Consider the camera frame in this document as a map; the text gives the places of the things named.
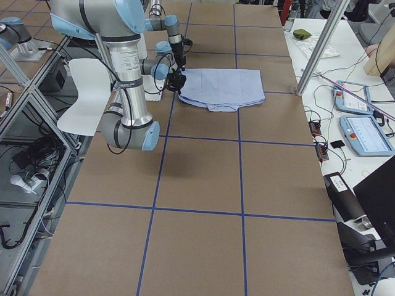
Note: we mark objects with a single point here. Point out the orange connector board far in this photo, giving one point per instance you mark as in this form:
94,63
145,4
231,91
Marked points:
314,127

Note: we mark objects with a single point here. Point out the green cloth pouch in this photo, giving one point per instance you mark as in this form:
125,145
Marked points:
301,34

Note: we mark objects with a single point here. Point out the far blue teach pendant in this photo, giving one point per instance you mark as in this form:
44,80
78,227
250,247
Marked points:
346,102

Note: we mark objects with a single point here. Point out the orange connector board near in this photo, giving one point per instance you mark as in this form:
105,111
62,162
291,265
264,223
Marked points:
322,151

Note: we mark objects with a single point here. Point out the blue teach pendant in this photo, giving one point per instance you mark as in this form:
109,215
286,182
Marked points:
365,136
346,102

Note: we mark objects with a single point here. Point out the blue striped button shirt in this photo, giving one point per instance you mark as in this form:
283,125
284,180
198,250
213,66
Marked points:
222,90

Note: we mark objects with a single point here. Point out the white power strip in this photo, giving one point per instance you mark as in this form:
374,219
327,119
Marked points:
31,185

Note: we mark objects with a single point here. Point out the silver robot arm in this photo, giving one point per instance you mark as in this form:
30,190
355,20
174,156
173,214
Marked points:
158,20
146,139

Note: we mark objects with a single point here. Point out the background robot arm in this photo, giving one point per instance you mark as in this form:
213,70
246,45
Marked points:
16,39

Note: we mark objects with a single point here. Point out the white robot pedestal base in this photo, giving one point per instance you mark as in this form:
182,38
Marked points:
119,24

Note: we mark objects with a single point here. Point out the black labelled box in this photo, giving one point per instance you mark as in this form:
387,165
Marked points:
342,197

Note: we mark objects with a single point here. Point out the small black pad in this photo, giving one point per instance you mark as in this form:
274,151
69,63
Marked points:
337,144

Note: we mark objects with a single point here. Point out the purple rod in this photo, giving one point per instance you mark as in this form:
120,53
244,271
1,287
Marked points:
338,86

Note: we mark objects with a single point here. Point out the near blue teach pendant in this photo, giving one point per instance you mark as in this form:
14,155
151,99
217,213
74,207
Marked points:
365,136

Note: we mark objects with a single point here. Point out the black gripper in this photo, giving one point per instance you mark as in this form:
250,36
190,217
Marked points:
178,82
180,57

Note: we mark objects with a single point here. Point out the clear water bottle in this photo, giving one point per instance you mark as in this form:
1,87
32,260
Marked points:
290,20

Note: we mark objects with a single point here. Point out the aluminium frame post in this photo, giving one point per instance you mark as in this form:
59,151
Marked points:
325,36

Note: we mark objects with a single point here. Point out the orange connector board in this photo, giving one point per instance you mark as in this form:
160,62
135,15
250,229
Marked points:
314,127
322,151

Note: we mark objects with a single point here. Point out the black monitor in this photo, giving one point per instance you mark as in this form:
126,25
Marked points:
375,195

